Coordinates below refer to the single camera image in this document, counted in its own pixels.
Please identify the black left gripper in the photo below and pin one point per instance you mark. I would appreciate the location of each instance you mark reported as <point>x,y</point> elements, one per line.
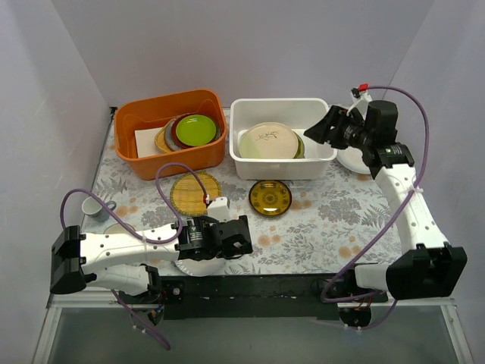
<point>223,239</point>

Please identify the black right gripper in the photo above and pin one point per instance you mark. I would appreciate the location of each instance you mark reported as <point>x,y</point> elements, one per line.
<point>338,129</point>

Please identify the green polka dot plate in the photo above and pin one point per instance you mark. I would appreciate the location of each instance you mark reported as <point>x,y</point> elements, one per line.
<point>301,148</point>

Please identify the cream plate with twig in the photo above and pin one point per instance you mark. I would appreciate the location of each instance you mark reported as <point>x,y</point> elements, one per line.
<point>269,140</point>

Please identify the yellow brown patterned plate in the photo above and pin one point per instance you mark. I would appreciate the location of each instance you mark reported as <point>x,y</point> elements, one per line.
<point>270,198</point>

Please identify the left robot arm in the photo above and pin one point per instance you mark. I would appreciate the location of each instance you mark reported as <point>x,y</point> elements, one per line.
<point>118,261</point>

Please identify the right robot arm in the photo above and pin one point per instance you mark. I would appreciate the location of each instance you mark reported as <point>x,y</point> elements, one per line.
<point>429,265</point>

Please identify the white plastic bin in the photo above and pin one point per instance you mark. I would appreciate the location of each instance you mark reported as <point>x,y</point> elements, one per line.
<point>298,114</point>

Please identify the dark red plate in bin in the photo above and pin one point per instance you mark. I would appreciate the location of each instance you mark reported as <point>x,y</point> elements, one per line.
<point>183,145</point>

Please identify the grey plate in bin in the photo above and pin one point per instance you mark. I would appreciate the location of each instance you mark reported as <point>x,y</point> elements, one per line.
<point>171,144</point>

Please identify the woven mat in bin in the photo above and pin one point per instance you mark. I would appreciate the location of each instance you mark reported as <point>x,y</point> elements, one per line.
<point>160,143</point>

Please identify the green round plate in bin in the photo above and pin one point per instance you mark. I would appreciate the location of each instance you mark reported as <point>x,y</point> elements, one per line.
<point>195,130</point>

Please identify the white paper in bin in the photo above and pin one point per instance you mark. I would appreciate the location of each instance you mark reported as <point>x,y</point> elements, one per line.
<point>145,142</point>

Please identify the orange plastic bin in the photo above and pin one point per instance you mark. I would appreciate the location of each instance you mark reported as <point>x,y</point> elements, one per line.
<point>158,112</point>

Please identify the white scalloped paper plate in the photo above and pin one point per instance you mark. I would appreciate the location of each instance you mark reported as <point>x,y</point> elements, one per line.
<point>200,268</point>

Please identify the white deep bowl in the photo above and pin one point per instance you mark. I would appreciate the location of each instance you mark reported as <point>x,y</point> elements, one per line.
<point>351,159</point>

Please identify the round woven bamboo mat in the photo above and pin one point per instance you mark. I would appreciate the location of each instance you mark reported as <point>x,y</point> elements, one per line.
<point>187,196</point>

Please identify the small white bowl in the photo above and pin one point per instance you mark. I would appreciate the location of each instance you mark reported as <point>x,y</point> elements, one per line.
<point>118,229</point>

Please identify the floral patterned table mat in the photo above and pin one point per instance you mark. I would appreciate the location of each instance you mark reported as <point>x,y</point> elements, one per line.
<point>331,220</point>

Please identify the teal white dotted mug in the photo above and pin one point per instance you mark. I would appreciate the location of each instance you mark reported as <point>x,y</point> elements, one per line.
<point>94,210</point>

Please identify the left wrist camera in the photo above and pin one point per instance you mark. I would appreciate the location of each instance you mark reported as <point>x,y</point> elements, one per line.
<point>219,209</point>

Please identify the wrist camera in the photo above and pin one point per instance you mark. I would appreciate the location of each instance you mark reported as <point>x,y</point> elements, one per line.
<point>361,98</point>
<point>219,209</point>

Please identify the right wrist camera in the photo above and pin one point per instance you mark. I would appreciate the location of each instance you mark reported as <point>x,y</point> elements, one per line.
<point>361,98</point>

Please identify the aluminium frame rail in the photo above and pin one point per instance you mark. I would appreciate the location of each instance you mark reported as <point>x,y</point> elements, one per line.
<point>91,327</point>

